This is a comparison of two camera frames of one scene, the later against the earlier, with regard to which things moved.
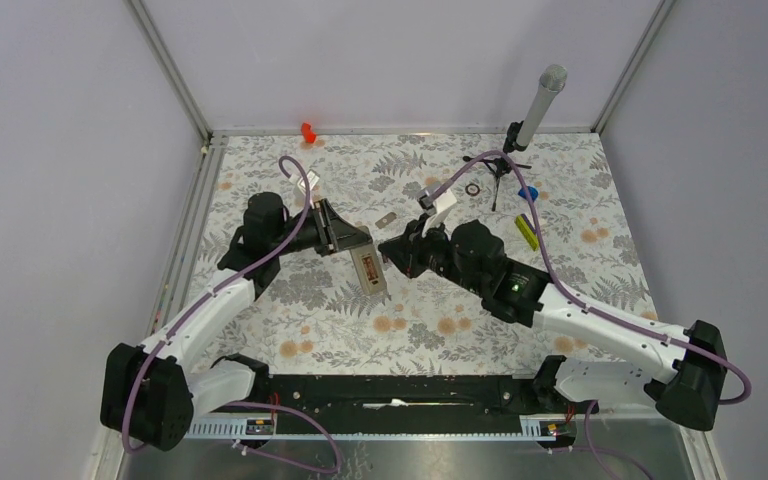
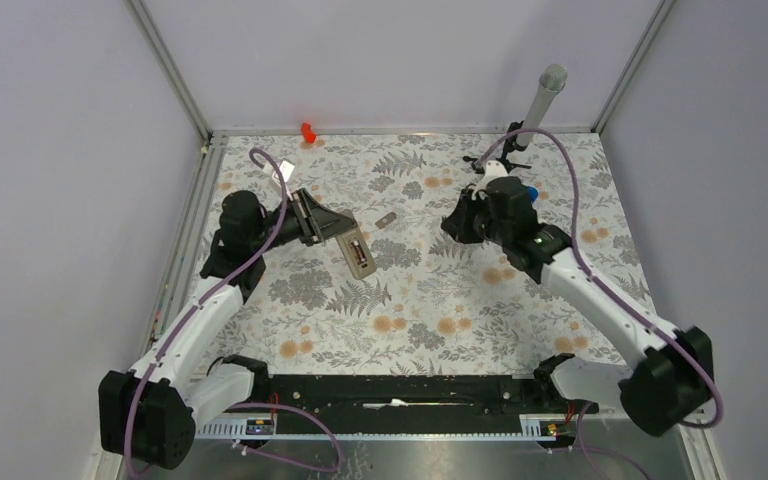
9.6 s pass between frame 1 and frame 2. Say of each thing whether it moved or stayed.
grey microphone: stayed
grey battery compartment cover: stayed
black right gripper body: moved
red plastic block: stayed
